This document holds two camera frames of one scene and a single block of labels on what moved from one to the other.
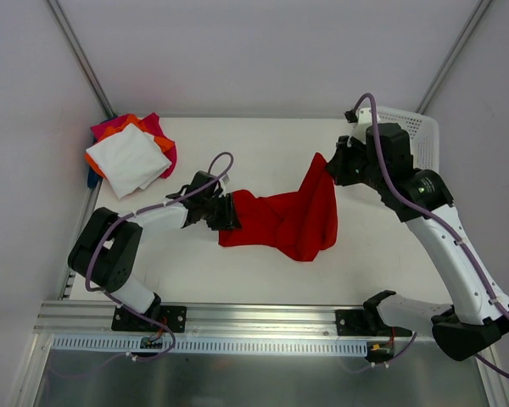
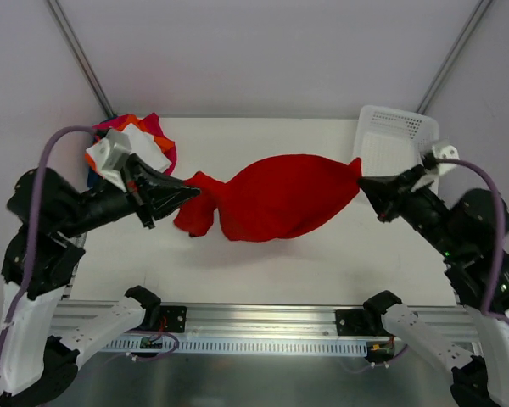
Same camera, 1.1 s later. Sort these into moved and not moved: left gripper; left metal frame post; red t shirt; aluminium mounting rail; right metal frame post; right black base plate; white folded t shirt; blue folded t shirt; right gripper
Moved: left gripper; right gripper; red t shirt
Not moved: aluminium mounting rail; white folded t shirt; left metal frame post; right black base plate; right metal frame post; blue folded t shirt
